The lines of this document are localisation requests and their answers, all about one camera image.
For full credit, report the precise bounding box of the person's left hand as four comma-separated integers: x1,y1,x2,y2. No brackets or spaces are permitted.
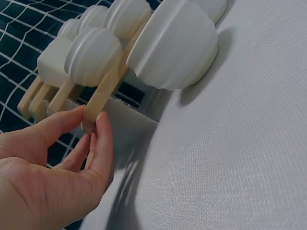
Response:
0,104,115,230

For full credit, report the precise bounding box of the light wooden slatted rack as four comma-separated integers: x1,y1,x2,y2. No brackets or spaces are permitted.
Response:
17,11,153,134

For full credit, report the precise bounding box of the grey-white board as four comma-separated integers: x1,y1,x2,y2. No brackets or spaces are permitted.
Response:
103,96,159,170

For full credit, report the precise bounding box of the white square bowl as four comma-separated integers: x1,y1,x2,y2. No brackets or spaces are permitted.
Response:
37,35,75,88

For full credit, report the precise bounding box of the white ribbed bowl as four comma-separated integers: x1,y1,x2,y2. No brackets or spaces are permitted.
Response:
64,26,123,87
103,0,153,40
76,5,110,36
57,18,81,41

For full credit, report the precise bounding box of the large white bowl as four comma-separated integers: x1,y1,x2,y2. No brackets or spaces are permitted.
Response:
126,0,219,92

